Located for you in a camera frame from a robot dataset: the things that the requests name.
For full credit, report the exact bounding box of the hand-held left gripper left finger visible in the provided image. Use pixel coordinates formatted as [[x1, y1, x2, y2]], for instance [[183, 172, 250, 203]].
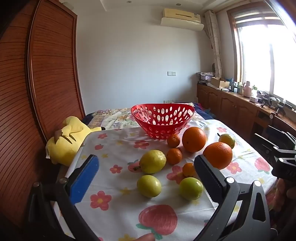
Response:
[[27, 155, 100, 241]]

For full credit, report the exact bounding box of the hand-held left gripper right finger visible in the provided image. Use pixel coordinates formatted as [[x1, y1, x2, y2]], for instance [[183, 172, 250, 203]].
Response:
[[194, 154, 271, 241]]

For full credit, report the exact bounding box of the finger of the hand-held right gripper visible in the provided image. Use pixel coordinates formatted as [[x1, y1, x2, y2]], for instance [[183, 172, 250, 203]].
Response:
[[254, 133, 296, 154], [267, 126, 296, 145]]

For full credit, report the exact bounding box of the small green-yellow fruit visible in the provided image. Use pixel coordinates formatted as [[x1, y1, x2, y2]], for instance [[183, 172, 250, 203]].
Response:
[[137, 175, 162, 198], [179, 177, 204, 201], [218, 134, 236, 149]]

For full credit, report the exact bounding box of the large orange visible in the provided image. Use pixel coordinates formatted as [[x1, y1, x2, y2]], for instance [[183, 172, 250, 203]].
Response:
[[203, 142, 233, 170], [182, 127, 207, 153]]

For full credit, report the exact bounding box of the small tangerine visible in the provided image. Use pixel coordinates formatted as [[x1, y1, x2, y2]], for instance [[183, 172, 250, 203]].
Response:
[[167, 134, 180, 148], [166, 148, 183, 165], [182, 163, 196, 178]]

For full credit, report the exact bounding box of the large yellow lemon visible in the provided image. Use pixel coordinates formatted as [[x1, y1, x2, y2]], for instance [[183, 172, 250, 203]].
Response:
[[139, 150, 167, 174]]

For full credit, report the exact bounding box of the red perforated plastic basket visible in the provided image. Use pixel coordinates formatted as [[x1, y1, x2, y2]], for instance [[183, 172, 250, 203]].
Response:
[[131, 103, 195, 140]]

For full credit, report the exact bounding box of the person's right hand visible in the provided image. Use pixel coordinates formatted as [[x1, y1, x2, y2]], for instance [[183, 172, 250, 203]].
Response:
[[274, 178, 296, 210]]

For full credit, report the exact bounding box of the person's left hand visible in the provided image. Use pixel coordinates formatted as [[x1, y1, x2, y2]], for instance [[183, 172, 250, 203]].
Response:
[[134, 233, 156, 241]]

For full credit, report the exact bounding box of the yellow plush toy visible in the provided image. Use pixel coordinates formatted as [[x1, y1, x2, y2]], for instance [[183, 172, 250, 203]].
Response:
[[45, 116, 105, 167]]

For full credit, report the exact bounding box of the floral strawberry tablecloth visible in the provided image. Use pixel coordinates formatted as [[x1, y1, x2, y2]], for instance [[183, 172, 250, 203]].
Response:
[[53, 119, 278, 241]]

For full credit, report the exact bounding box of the long wooden cabinet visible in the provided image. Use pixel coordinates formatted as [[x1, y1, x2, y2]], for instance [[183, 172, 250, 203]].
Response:
[[196, 82, 296, 149]]

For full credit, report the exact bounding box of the pink kettle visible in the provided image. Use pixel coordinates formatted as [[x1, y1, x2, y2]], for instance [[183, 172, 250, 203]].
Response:
[[243, 81, 253, 97]]

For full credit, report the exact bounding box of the dark blue cloth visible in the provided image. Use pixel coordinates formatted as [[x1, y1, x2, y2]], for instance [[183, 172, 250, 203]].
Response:
[[194, 103, 216, 120]]

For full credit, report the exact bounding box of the floral bed blanket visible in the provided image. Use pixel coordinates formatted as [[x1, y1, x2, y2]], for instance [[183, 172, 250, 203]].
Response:
[[84, 102, 216, 131]]

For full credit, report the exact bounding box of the open cardboard box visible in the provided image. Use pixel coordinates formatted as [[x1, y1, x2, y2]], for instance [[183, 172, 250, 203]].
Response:
[[210, 77, 231, 89]]

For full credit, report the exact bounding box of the wooden framed window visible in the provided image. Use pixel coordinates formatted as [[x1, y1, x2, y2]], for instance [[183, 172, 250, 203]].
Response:
[[227, 0, 296, 103]]

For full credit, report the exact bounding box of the patterned white curtain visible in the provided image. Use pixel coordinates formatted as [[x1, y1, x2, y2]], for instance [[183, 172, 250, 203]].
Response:
[[204, 10, 224, 78]]

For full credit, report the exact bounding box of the white air conditioner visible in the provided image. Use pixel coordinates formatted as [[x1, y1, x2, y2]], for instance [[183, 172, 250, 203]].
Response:
[[161, 8, 205, 31]]

